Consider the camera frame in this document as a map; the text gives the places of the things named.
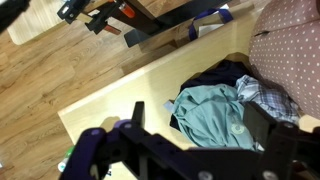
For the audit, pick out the light wood coffee table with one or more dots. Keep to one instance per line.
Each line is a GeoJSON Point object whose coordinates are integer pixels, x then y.
{"type": "Point", "coordinates": [133, 86]}

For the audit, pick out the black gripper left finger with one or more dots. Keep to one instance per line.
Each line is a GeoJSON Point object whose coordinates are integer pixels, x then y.
{"type": "Point", "coordinates": [100, 150]}

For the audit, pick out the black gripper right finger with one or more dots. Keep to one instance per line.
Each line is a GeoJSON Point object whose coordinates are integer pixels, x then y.
{"type": "Point", "coordinates": [286, 150]}

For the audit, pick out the small white blue card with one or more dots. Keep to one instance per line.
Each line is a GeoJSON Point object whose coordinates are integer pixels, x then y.
{"type": "Point", "coordinates": [168, 106]}

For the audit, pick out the navy blue garment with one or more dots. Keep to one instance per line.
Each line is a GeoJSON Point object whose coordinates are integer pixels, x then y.
{"type": "Point", "coordinates": [220, 75]}

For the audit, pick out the beige floor mat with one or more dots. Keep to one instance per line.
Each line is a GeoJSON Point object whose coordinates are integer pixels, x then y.
{"type": "Point", "coordinates": [33, 20]}

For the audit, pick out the light teal grey shirt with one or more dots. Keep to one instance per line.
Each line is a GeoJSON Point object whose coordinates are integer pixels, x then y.
{"type": "Point", "coordinates": [206, 116]}

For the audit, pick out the wooden table black frame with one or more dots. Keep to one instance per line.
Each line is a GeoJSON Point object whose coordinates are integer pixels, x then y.
{"type": "Point", "coordinates": [166, 10]}

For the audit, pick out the green plastic bottle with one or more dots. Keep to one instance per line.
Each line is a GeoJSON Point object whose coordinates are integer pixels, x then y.
{"type": "Point", "coordinates": [65, 160]}

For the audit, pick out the polka dot laundry bag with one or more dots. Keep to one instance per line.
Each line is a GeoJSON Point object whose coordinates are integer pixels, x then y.
{"type": "Point", "coordinates": [290, 50]}

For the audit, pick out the blue white plaid shirt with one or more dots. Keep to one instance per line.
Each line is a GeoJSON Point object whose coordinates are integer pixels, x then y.
{"type": "Point", "coordinates": [266, 96]}

